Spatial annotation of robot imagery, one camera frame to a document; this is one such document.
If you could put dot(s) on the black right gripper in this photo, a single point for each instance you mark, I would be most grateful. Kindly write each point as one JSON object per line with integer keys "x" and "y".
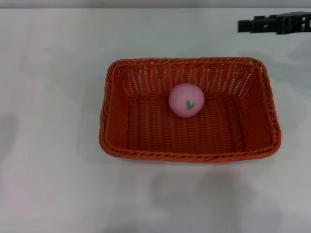
{"x": 294, "y": 21}

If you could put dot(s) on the pink peach toy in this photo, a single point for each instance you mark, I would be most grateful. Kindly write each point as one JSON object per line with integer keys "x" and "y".
{"x": 185, "y": 100}

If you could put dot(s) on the orange woven plastic basket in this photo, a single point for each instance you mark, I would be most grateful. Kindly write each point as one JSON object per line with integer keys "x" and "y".
{"x": 184, "y": 136}

